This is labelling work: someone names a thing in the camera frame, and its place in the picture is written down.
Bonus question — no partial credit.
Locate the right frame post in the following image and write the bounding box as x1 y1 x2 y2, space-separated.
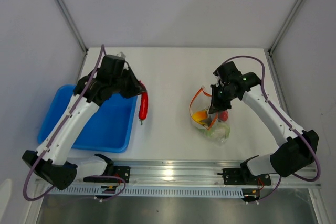
267 0 306 56

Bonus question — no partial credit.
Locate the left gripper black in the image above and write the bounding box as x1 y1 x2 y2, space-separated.
111 67 146 99

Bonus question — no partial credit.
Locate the frame post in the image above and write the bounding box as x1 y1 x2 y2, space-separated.
267 0 306 56
54 0 88 54

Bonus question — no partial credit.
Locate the red toy chili pepper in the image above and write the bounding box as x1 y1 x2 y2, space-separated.
138 82 149 125

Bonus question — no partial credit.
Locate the aluminium mounting rail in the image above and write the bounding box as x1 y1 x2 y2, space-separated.
35 159 321 189

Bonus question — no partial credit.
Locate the white green toy cabbage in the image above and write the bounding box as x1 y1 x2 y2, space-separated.
203 122 230 141

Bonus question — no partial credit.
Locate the grey toy fish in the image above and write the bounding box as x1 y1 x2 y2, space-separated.
200 115 217 130

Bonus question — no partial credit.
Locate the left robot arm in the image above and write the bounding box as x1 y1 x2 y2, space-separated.
22 53 146 190

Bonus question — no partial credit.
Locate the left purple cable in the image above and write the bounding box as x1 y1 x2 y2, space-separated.
23 44 127 204

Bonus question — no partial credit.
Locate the slotted cable duct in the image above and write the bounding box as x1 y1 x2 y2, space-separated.
50 185 244 198

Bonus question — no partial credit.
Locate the blue plastic tray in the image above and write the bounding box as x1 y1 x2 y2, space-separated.
37 85 137 153

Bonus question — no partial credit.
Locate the clear zip top bag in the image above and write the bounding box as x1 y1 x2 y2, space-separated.
188 86 230 145

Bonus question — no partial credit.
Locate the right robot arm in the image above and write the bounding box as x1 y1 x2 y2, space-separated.
209 61 319 184

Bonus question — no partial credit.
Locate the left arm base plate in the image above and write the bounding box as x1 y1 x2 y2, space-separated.
83 166 131 183

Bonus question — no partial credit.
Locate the left frame post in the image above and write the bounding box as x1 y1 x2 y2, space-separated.
54 0 88 54

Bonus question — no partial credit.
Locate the red orange toy mango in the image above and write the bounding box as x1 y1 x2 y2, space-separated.
218 111 228 122

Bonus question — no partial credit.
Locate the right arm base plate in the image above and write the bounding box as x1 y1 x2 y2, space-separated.
218 168 271 186

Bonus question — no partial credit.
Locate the yellow toy mango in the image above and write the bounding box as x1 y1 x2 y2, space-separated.
192 110 208 123

